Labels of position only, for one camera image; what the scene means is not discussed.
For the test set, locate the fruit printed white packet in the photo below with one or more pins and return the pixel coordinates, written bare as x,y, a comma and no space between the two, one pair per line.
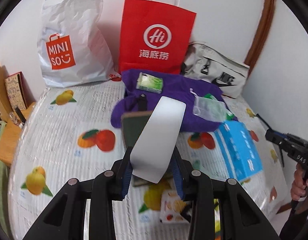
172,207

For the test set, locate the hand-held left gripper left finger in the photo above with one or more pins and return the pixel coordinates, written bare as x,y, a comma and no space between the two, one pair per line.
126,180

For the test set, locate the person's right hand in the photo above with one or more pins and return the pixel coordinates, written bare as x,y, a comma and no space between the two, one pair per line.
297,186

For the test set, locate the blue tissue pack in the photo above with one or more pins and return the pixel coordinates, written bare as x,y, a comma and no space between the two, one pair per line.
237,152

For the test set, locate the wooden nightstand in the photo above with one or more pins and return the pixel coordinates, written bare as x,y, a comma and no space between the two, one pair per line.
11,135

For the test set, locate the dark green tin box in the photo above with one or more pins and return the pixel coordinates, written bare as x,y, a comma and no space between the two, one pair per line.
131,130

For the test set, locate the green blanket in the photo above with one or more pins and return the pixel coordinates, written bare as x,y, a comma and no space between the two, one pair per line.
0,192

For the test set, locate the red paper carrier bag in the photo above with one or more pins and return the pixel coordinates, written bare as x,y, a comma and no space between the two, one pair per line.
156,40

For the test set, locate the clear pouch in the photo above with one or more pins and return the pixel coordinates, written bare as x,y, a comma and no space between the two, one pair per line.
209,106

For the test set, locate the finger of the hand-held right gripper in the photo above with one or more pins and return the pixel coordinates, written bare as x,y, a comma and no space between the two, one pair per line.
281,155
274,136

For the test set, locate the green wipe packet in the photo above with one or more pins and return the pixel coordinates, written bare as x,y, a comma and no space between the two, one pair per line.
149,82

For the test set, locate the fruit printed tablecloth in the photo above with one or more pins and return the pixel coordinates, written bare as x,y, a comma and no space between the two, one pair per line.
56,130

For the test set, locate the white plastic shopping bag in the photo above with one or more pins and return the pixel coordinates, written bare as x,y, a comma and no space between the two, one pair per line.
68,45

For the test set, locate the grey waist bag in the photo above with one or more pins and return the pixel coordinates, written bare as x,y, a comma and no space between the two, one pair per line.
219,72

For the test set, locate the purple towel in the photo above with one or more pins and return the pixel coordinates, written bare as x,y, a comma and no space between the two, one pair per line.
176,92

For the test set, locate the patterned notebook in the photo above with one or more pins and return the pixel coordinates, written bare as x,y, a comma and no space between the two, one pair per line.
15,92

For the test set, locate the small black item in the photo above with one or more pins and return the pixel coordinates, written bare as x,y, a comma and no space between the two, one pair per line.
20,115

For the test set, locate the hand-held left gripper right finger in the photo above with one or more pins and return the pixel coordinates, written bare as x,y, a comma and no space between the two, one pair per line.
178,182

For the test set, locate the red white small packet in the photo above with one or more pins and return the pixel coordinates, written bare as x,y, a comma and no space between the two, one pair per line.
115,76

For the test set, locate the brown wooden door frame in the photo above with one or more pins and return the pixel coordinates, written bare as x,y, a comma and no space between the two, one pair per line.
264,30

